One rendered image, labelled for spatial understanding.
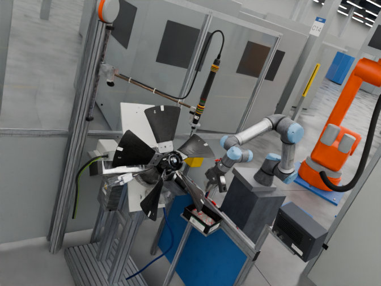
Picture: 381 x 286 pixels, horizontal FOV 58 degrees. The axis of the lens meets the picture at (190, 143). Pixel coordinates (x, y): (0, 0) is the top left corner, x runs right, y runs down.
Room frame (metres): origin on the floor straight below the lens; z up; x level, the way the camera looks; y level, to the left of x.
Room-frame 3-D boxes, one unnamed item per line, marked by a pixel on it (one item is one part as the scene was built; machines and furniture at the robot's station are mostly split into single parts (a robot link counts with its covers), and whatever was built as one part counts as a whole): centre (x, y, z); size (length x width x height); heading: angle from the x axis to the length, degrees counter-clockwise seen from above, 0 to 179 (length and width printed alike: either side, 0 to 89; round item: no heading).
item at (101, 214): (2.24, 0.48, 0.41); 0.04 x 0.04 x 0.83; 43
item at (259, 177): (2.38, -0.62, 1.09); 0.15 x 0.15 x 0.10
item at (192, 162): (2.38, -0.04, 1.02); 0.16 x 0.10 x 0.11; 43
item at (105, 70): (2.04, 0.63, 1.53); 0.10 x 0.07 x 0.08; 78
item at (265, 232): (1.78, -0.61, 0.96); 0.03 x 0.03 x 0.20; 43
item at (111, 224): (2.07, 0.34, 0.57); 0.09 x 0.04 x 1.15; 133
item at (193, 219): (1.93, -0.24, 0.84); 0.22 x 0.17 x 0.07; 59
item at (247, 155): (1.89, -0.31, 1.37); 0.11 x 0.11 x 0.08; 45
